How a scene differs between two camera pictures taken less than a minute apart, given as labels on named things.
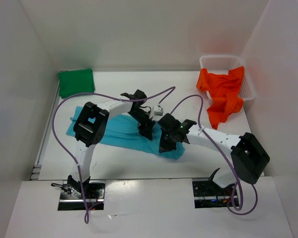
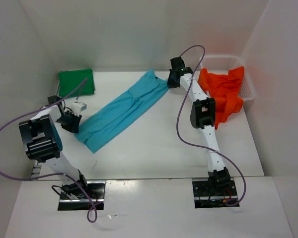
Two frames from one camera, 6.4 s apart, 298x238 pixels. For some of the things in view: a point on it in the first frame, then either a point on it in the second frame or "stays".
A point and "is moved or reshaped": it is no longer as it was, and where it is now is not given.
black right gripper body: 167,143 to 171,82
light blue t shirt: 122,131 is moved or reshaped
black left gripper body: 142,118 to 70,121
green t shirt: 75,82 stays
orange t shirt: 224,89 stays
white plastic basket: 221,65 stays
